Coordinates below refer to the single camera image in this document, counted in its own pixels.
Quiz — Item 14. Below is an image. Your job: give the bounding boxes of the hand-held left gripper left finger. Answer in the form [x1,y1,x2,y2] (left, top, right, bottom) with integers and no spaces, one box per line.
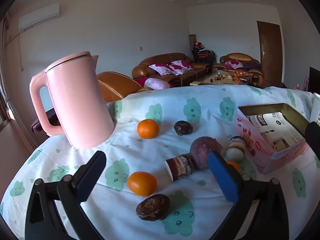
[25,151,107,240]

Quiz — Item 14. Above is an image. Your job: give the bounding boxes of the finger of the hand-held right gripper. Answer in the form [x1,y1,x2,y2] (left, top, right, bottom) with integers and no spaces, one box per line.
[304,121,320,169]

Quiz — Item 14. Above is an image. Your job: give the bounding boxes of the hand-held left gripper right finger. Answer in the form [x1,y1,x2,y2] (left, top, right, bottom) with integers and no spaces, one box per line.
[207,151,290,240]

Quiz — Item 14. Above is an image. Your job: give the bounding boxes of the orange mandarin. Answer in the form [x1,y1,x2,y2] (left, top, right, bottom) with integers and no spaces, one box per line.
[213,160,241,182]
[137,119,160,139]
[127,171,158,197]

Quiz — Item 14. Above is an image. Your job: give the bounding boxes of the smooth purple passion fruit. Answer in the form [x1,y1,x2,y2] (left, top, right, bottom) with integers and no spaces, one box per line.
[189,136,223,170]

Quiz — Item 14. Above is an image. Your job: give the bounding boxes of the small dark wrinkled passion fruit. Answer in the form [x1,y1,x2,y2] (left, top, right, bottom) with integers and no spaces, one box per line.
[174,120,193,136]

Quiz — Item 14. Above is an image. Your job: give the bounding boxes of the large dark wrinkled passion fruit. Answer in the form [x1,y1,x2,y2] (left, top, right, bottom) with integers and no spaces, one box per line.
[136,194,170,222]

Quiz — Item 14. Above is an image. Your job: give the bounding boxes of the stacked round pastry snack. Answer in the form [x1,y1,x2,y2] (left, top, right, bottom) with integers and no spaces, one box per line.
[225,136,247,162]

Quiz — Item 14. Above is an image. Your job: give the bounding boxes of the brown layered cake roll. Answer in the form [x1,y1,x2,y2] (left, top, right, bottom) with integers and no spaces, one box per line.
[164,154,196,182]

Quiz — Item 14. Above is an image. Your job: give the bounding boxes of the black television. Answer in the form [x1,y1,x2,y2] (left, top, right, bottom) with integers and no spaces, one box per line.
[307,66,320,93]

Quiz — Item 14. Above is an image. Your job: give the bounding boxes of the white cloth with green prints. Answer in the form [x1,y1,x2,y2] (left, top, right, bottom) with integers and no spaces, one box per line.
[0,84,320,240]

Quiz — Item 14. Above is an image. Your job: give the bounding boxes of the pink electric kettle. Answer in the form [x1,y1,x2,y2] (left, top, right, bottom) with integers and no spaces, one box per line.
[29,51,116,150]

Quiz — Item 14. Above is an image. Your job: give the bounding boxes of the brown wooden door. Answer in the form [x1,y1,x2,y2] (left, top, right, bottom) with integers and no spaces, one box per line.
[257,21,283,87]

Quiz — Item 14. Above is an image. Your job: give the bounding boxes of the glass coffee table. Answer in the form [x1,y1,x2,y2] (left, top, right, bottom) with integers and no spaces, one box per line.
[190,69,253,87]

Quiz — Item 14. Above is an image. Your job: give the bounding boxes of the brown leather armchair with blanket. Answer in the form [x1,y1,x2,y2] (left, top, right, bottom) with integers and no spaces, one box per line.
[97,71,155,103]

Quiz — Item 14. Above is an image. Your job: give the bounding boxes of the white pillow with magenta flowers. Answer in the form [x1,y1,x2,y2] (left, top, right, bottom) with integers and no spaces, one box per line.
[148,63,175,76]
[224,60,244,69]
[168,59,193,76]

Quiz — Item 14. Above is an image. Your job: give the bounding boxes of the long brown leather sofa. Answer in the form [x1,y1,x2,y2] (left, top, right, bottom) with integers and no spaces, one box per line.
[132,53,213,87]

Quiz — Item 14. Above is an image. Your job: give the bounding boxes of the pale pink pillow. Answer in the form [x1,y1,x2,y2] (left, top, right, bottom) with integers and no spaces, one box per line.
[144,77,172,90]

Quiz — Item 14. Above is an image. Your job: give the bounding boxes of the stacked dark chairs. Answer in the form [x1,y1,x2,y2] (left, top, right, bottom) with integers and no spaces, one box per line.
[191,47,217,66]

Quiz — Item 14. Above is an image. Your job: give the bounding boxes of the beige curtain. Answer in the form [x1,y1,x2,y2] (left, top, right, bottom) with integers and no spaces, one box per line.
[0,11,14,120]

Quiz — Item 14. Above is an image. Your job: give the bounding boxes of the window with wooden frame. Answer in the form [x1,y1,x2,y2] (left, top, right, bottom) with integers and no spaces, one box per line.
[0,90,12,132]

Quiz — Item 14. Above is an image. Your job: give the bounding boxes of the white wall air conditioner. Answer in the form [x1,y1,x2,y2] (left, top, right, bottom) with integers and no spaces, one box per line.
[19,3,60,32]

